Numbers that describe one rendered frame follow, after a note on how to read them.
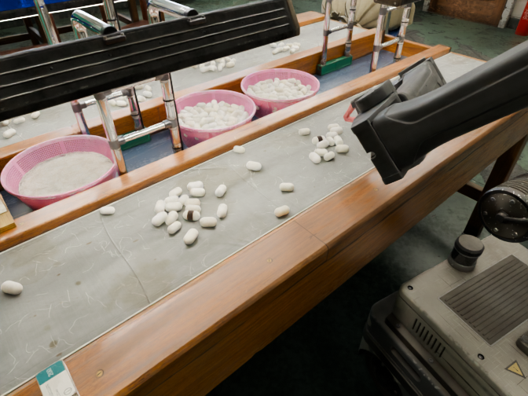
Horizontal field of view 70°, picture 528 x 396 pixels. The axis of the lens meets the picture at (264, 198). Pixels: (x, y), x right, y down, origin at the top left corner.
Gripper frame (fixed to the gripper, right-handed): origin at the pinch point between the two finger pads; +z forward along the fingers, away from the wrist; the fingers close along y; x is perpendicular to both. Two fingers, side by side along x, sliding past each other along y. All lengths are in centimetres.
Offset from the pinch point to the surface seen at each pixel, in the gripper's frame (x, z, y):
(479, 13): -42, 155, -429
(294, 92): -15.3, 27.7, -11.1
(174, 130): -15.4, 16.5, 38.6
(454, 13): -57, 181, -430
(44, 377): 14, -11, 83
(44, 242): -4, 16, 75
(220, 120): -15.6, 29.1, 18.7
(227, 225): 9.4, 0.2, 44.2
